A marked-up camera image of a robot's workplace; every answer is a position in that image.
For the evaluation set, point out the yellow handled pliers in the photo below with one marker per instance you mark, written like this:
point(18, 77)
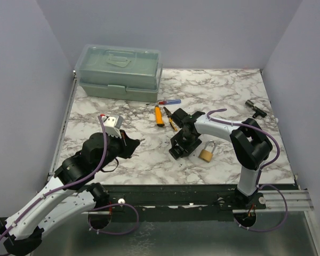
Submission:
point(169, 114)

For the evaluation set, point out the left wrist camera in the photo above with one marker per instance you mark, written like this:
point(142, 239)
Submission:
point(112, 125)

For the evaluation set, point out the orange utility knife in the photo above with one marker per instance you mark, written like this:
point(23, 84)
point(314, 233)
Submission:
point(158, 116)

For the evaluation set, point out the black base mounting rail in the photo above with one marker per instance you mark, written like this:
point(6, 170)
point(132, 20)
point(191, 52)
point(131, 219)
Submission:
point(174, 203)

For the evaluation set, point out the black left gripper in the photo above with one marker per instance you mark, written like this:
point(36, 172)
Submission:
point(129, 145)

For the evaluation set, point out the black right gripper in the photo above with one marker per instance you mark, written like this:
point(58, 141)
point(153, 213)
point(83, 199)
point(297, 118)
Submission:
point(187, 149)

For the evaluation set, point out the black T-shaped connector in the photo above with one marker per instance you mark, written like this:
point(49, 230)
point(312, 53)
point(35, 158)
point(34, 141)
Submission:
point(257, 111)

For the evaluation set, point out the red blue screwdriver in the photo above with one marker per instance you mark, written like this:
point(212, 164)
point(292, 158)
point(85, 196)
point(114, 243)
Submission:
point(165, 102)

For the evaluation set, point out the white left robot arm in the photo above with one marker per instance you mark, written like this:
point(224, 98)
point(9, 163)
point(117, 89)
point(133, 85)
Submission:
point(67, 193)

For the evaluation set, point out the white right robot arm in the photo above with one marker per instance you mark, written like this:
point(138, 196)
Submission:
point(250, 143)

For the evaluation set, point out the green plastic toolbox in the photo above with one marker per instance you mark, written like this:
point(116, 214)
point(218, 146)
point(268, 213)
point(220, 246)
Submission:
point(122, 73)

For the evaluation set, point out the brass padlock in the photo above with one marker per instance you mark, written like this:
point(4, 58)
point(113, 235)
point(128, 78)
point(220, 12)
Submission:
point(205, 154)

